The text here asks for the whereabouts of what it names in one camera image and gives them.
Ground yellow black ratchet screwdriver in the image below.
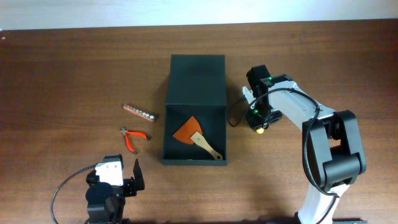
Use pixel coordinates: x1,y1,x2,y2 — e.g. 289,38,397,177
256,128,265,134

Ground small red cutting pliers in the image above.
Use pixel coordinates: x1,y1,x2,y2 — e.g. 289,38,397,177
119,127,150,155

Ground orange scraper with tan handle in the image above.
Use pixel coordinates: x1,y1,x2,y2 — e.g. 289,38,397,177
172,116,223,161

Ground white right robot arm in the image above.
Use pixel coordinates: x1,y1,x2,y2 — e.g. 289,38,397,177
243,65,366,223

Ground black open box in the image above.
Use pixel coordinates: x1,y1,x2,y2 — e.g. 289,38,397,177
162,55,228,166

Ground orange socket bit rail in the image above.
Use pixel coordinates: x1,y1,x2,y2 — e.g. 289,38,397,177
123,104,156,122

